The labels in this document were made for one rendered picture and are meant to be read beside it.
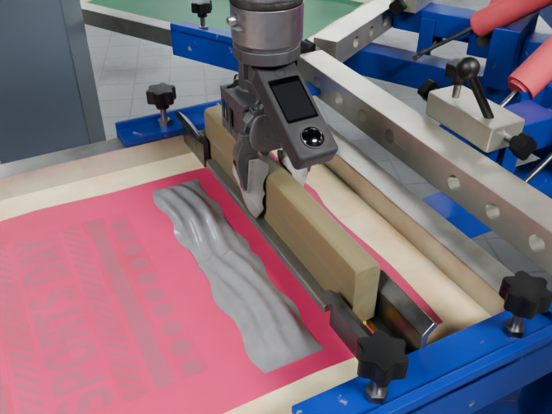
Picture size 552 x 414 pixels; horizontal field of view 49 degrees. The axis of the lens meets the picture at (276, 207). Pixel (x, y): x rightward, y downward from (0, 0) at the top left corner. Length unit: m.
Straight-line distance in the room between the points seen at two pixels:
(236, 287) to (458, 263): 0.25
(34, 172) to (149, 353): 0.36
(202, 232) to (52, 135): 0.57
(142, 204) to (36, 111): 0.46
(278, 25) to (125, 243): 0.34
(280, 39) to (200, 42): 0.69
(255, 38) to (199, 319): 0.30
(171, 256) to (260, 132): 0.20
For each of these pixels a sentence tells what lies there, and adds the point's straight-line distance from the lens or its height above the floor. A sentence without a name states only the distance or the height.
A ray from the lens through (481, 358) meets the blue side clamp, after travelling 0.59.
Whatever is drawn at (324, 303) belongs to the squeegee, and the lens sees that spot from 0.63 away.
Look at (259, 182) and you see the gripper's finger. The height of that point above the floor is 1.05.
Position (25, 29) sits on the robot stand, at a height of 1.07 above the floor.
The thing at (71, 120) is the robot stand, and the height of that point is 0.89.
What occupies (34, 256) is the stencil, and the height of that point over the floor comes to 0.96.
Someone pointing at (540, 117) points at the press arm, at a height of 1.04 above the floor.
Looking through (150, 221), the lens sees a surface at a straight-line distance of 0.82.
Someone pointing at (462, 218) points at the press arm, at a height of 0.91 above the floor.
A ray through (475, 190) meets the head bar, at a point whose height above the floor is 1.03.
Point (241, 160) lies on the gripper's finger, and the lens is 0.67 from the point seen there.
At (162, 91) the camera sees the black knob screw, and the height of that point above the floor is 1.06.
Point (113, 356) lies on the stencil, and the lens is 0.65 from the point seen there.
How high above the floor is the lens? 1.44
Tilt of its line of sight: 36 degrees down
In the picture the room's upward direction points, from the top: straight up
